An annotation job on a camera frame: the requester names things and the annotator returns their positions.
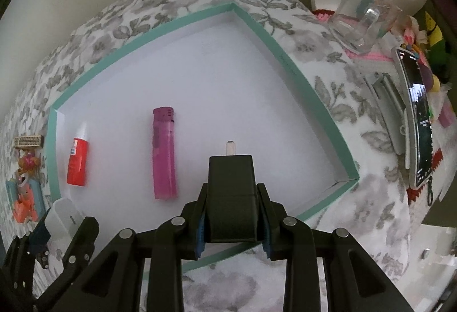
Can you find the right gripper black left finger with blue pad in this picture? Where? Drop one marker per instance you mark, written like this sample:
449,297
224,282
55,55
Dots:
112,281

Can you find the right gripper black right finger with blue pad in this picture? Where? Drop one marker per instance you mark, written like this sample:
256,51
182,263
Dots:
353,280

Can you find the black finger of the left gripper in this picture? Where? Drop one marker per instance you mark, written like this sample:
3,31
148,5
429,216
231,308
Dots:
37,247

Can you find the blue orange toy knife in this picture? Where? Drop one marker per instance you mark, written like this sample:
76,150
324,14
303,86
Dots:
22,204

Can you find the white plug adapter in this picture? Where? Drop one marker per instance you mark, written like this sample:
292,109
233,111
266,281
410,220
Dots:
62,222

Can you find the blue pink toy block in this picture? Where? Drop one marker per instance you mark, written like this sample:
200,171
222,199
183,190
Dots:
37,197

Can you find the orange pink toy figure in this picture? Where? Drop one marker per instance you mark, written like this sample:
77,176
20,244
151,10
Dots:
28,164

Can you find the red glue bottle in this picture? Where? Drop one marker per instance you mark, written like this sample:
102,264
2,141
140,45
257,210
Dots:
76,170

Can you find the pink lighter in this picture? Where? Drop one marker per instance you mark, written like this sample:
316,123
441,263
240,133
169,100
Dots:
163,165

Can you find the black cube charger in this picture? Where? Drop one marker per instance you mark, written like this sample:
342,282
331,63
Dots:
231,204

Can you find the white smart band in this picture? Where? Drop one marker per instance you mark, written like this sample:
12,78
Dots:
23,184

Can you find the floral grey white blanket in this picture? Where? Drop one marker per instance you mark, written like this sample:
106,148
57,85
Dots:
373,207

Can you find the crochet mat red white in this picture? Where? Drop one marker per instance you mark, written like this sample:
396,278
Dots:
367,106

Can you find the grey phone stand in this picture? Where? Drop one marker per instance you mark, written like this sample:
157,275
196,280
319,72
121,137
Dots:
393,111

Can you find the smartphone with lit screen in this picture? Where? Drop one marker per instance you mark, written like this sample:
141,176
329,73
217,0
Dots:
413,93

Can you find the teal shallow box tray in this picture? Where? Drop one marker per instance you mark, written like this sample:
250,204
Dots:
224,82

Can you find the colourful toys pile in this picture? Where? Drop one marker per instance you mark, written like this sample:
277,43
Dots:
432,39

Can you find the clear glass cup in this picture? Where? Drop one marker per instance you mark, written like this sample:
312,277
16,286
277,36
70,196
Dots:
358,24

